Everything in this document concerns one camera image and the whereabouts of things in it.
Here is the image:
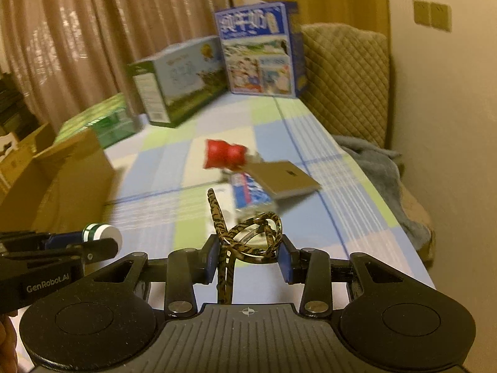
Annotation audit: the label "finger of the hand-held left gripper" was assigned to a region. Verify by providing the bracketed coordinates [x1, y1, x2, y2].
[0, 231, 84, 252]
[0, 238, 119, 269]

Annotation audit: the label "blue milk carton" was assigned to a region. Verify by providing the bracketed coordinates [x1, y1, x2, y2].
[214, 1, 309, 99]

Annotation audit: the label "small green-capped white bottle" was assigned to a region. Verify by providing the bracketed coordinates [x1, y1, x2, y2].
[81, 222, 123, 250]

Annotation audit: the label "cardboard box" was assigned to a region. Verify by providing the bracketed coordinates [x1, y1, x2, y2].
[0, 128, 117, 234]

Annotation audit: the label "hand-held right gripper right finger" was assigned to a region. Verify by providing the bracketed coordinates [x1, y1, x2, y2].
[277, 237, 412, 317]

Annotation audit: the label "green and white carton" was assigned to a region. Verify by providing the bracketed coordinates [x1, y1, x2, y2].
[128, 36, 230, 128]

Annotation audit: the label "beige quilted chair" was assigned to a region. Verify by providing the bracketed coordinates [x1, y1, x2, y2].
[301, 23, 391, 150]

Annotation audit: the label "pack of green tissue boxes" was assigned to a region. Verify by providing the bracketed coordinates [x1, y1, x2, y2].
[54, 93, 142, 149]

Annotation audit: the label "wall switch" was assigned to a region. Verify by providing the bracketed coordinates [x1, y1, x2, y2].
[430, 2, 453, 32]
[412, 0, 431, 26]

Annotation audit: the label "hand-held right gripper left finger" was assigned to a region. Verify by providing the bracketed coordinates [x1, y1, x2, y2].
[91, 235, 220, 317]

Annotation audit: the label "grey blanket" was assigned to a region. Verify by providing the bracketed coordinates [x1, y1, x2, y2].
[334, 134, 435, 253]

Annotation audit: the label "red animal figurine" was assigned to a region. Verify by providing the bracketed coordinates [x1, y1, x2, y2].
[205, 139, 265, 173]

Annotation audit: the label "white bottle with blue label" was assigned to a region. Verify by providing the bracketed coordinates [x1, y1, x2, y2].
[229, 173, 278, 211]

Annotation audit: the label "stacked cardboard boxes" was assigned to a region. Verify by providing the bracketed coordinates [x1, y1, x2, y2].
[0, 122, 55, 191]

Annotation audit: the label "brown patterned curtain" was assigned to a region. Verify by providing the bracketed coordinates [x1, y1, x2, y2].
[0, 0, 234, 125]

